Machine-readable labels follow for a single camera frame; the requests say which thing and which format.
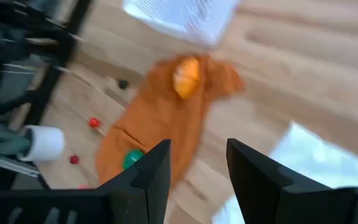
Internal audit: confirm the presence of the dark red toy cherry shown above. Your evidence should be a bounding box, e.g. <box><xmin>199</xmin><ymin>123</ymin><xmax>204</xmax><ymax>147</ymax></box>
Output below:
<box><xmin>69</xmin><ymin>149</ymin><xmax>81</xmax><ymax>166</ymax></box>

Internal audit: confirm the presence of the toy orange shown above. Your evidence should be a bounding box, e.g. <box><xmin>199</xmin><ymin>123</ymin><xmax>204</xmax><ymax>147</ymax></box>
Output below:
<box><xmin>172</xmin><ymin>56</ymin><xmax>201</xmax><ymax>100</ymax></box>

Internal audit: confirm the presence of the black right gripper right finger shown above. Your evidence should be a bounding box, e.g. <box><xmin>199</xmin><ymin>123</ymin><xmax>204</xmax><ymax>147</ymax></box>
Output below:
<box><xmin>226</xmin><ymin>138</ymin><xmax>358</xmax><ymax>224</ymax></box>

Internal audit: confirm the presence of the snake plant in white pot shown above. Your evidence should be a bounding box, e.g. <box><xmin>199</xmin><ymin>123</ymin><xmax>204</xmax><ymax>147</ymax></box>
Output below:
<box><xmin>0</xmin><ymin>105</ymin><xmax>66</xmax><ymax>164</ymax></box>

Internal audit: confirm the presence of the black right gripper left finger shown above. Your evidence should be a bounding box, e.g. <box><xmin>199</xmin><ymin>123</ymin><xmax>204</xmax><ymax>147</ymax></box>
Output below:
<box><xmin>0</xmin><ymin>139</ymin><xmax>172</xmax><ymax>224</ymax></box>

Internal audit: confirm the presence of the white perforated plastic basket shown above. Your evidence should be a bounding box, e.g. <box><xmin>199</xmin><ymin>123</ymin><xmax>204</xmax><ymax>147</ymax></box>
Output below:
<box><xmin>122</xmin><ymin>0</ymin><xmax>241</xmax><ymax>47</ymax></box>

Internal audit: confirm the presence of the green toy pepper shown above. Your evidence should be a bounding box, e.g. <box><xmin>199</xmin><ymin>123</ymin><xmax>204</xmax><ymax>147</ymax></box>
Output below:
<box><xmin>122</xmin><ymin>148</ymin><xmax>145</xmax><ymax>170</ymax></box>

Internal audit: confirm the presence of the white cloth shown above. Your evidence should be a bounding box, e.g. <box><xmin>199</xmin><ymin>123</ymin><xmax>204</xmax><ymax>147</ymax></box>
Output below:
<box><xmin>211</xmin><ymin>121</ymin><xmax>358</xmax><ymax>224</ymax></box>

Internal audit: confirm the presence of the orange cloth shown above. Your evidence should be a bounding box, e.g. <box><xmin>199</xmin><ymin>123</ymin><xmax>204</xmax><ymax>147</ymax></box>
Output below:
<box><xmin>95</xmin><ymin>53</ymin><xmax>246</xmax><ymax>190</ymax></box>

